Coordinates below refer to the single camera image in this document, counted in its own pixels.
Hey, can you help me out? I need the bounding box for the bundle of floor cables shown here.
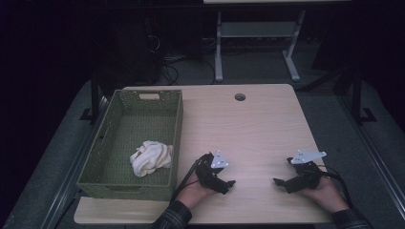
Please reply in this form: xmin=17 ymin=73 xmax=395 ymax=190
xmin=159 ymin=37 xmax=218 ymax=86

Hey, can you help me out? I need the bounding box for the person's left hand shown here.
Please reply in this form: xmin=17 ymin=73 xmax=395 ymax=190
xmin=176 ymin=174 xmax=220 ymax=210

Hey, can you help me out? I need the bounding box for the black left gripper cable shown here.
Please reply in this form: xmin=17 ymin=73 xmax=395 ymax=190
xmin=170 ymin=158 xmax=203 ymax=202

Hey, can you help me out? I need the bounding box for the person's right hand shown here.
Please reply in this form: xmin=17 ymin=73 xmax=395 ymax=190
xmin=298 ymin=176 xmax=350 ymax=214

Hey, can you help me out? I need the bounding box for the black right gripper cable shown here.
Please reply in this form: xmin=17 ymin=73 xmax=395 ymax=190
xmin=313 ymin=165 xmax=355 ymax=210

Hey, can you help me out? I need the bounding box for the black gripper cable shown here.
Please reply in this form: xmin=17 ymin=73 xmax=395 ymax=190
xmin=170 ymin=158 xmax=203 ymax=202
xmin=313 ymin=165 xmax=355 ymax=210

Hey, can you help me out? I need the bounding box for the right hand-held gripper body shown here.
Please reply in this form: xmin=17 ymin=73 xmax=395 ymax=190
xmin=284 ymin=149 xmax=328 ymax=195

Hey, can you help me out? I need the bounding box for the green woven basket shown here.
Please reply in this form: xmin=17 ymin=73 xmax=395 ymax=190
xmin=75 ymin=89 xmax=184 ymax=202

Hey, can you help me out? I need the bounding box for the white metal frame table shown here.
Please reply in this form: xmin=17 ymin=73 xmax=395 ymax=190
xmin=203 ymin=0 xmax=352 ymax=83

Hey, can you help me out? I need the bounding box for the black metal post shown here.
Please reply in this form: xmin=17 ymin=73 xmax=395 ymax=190
xmin=79 ymin=68 xmax=103 ymax=122
xmin=349 ymin=63 xmax=377 ymax=124

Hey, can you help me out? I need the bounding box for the cream cloth with bear print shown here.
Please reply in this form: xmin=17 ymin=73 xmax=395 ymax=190
xmin=129 ymin=140 xmax=175 ymax=178

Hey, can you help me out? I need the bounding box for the metal floor rail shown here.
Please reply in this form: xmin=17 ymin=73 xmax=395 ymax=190
xmin=338 ymin=94 xmax=405 ymax=211
xmin=39 ymin=94 xmax=109 ymax=229

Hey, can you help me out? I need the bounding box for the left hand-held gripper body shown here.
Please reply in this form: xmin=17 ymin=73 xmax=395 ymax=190
xmin=194 ymin=149 xmax=230 ymax=195

